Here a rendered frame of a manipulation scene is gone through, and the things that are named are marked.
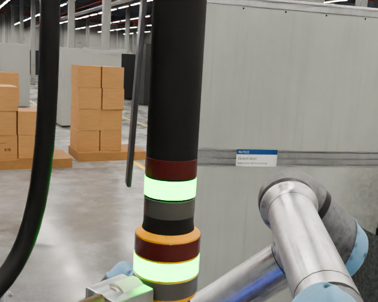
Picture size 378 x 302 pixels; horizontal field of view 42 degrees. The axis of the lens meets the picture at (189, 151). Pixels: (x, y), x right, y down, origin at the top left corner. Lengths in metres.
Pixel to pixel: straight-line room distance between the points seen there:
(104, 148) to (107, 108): 0.70
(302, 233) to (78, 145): 7.85
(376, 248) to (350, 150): 0.48
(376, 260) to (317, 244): 1.86
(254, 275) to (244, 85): 1.37
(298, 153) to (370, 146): 0.38
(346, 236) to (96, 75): 7.65
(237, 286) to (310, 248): 0.37
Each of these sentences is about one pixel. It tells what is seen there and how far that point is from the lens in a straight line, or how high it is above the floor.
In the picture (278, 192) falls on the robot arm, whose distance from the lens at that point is 0.80.
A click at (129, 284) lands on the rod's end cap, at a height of 1.55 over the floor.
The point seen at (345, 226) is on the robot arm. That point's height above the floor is 1.42.
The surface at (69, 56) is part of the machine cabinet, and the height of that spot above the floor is 1.75.
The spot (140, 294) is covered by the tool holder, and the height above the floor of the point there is 1.55.
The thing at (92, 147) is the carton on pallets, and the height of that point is 0.22.
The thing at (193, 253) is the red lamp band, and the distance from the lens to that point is 0.32.
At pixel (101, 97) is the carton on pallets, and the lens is 8.47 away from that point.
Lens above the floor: 1.69
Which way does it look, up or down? 10 degrees down
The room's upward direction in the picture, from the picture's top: 3 degrees clockwise
